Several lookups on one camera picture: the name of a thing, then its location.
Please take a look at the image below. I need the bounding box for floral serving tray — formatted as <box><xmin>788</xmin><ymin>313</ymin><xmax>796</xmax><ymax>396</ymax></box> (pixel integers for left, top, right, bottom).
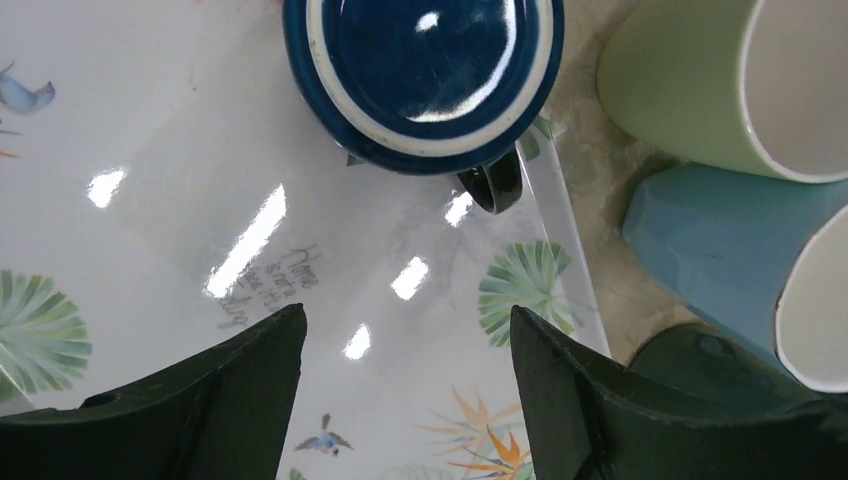
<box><xmin>1</xmin><ymin>1</ymin><xmax>610</xmax><ymax>479</ymax></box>

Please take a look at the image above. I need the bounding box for dark blue mug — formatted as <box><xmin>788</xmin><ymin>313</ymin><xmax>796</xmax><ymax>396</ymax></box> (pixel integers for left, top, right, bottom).
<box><xmin>281</xmin><ymin>0</ymin><xmax>566</xmax><ymax>214</ymax></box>

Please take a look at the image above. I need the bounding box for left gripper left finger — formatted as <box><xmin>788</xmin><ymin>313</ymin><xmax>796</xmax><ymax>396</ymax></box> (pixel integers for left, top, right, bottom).
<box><xmin>1</xmin><ymin>304</ymin><xmax>307</xmax><ymax>479</ymax></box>

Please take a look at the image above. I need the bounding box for light blue mug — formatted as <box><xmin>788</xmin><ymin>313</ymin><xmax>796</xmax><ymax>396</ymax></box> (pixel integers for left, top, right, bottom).
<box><xmin>621</xmin><ymin>163</ymin><xmax>847</xmax><ymax>394</ymax></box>

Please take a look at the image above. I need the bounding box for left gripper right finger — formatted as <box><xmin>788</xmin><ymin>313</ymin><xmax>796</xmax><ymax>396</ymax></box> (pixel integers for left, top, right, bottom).
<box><xmin>510</xmin><ymin>306</ymin><xmax>847</xmax><ymax>479</ymax></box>

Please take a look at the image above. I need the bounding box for light green mug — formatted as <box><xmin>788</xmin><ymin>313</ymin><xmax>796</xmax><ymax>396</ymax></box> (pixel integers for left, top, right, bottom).
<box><xmin>596</xmin><ymin>1</ymin><xmax>847</xmax><ymax>184</ymax></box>

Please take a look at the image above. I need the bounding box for dark grey round mug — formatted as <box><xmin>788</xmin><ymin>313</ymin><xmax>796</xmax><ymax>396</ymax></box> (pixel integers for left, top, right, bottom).
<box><xmin>629</xmin><ymin>323</ymin><xmax>820</xmax><ymax>412</ymax></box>

